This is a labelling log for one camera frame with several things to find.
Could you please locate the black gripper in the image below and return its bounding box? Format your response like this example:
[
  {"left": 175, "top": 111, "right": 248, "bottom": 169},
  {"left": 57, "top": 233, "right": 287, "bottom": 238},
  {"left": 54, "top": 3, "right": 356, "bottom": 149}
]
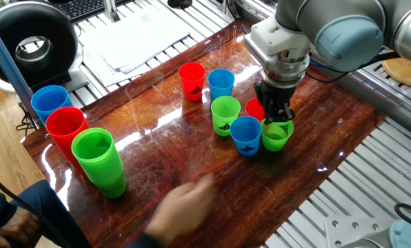
[{"left": 253, "top": 79, "right": 298, "bottom": 126}]

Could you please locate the round wooden stand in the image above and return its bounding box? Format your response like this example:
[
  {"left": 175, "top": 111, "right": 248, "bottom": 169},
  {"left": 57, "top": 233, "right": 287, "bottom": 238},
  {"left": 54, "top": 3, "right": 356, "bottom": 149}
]
[{"left": 381, "top": 57, "right": 411, "bottom": 88}]

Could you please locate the person's right hand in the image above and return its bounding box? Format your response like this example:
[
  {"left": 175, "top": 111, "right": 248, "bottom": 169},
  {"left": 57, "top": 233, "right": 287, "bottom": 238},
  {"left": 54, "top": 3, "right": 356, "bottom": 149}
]
[{"left": 143, "top": 174, "right": 217, "bottom": 246}]

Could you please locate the green cup stack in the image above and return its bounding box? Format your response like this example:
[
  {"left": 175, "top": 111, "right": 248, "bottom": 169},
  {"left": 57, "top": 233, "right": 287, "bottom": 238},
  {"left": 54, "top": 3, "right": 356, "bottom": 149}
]
[{"left": 70, "top": 127, "right": 127, "bottom": 199}]

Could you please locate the black round foot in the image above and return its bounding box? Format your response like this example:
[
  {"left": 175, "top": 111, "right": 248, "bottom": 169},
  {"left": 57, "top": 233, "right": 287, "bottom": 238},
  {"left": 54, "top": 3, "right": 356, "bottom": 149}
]
[{"left": 166, "top": 0, "right": 193, "bottom": 10}]

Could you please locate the person's left hand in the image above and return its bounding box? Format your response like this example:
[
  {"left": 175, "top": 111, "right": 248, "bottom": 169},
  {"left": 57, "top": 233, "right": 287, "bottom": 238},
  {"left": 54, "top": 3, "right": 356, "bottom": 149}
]
[{"left": 0, "top": 206, "right": 43, "bottom": 248}]

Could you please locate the red plastic cup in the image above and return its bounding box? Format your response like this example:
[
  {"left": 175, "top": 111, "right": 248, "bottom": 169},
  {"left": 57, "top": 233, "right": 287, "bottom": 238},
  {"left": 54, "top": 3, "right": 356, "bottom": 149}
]
[
  {"left": 178, "top": 62, "right": 206, "bottom": 102},
  {"left": 245, "top": 97, "right": 267, "bottom": 123}
]

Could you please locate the black ring-shaped device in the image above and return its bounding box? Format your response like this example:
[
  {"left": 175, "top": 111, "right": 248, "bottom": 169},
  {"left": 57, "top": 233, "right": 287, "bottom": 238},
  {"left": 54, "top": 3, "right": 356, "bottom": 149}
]
[{"left": 0, "top": 1, "right": 91, "bottom": 94}]

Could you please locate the green plastic cup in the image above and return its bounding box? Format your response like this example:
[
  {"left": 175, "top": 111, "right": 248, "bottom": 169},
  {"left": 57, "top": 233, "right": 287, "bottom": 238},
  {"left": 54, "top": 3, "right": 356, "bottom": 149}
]
[
  {"left": 210, "top": 95, "right": 242, "bottom": 137},
  {"left": 260, "top": 118, "right": 295, "bottom": 153}
]

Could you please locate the blue trouser leg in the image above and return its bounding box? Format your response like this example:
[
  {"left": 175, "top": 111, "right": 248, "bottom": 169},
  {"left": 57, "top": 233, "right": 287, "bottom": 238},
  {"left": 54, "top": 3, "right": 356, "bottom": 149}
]
[{"left": 8, "top": 179, "right": 92, "bottom": 248}]

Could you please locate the silver stand pole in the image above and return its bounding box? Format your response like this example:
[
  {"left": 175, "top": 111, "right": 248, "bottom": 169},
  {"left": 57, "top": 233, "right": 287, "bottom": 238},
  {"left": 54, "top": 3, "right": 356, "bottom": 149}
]
[{"left": 101, "top": 0, "right": 121, "bottom": 23}]

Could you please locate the red cup stack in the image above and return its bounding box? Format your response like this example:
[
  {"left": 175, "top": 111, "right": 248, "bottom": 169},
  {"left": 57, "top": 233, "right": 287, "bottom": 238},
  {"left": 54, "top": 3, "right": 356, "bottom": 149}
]
[{"left": 45, "top": 106, "right": 90, "bottom": 178}]

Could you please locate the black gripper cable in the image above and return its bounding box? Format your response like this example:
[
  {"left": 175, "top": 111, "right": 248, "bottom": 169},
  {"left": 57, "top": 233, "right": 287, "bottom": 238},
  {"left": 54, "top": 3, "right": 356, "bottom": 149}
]
[{"left": 303, "top": 51, "right": 401, "bottom": 83}]

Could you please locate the thick black cable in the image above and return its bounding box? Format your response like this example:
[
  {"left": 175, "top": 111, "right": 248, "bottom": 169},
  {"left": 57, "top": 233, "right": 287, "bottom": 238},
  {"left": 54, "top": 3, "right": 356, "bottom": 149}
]
[{"left": 0, "top": 167, "right": 72, "bottom": 248}]

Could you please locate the glossy wood grain board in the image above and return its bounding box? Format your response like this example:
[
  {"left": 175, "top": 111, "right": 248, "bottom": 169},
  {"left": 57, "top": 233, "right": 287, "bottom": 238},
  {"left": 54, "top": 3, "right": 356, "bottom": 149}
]
[{"left": 21, "top": 19, "right": 385, "bottom": 248}]

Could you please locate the black keyboard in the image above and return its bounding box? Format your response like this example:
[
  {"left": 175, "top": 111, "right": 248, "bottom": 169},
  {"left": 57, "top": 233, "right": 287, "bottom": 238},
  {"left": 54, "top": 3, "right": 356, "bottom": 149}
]
[{"left": 55, "top": 0, "right": 130, "bottom": 23}]

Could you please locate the black looped cable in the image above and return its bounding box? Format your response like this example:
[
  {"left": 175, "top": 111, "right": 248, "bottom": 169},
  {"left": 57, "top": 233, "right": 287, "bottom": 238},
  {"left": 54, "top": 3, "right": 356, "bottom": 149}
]
[{"left": 394, "top": 202, "right": 411, "bottom": 230}]

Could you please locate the blue cup stack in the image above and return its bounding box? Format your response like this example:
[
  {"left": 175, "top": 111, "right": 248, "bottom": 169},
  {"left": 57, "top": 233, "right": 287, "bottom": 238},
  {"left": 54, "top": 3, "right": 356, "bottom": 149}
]
[{"left": 30, "top": 85, "right": 74, "bottom": 125}]

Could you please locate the tangled black cable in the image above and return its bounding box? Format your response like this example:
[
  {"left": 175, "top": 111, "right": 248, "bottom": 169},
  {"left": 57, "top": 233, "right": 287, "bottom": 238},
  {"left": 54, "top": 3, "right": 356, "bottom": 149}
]
[{"left": 15, "top": 103, "right": 37, "bottom": 137}]

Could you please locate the blue plastic cup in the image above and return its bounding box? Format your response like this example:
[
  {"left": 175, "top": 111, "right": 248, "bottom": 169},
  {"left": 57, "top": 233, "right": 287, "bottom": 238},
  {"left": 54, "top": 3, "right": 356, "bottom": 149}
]
[
  {"left": 207, "top": 68, "right": 236, "bottom": 103},
  {"left": 229, "top": 115, "right": 263, "bottom": 158}
]

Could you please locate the white paper stack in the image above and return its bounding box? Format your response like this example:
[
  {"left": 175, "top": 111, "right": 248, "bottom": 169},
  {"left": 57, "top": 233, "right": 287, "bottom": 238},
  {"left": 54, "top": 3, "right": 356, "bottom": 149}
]
[{"left": 74, "top": 5, "right": 201, "bottom": 87}]

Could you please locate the grey aluminium post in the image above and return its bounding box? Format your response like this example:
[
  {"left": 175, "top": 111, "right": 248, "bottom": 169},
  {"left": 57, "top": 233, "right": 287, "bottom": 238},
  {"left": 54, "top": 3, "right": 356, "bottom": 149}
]
[{"left": 0, "top": 12, "right": 43, "bottom": 130}]

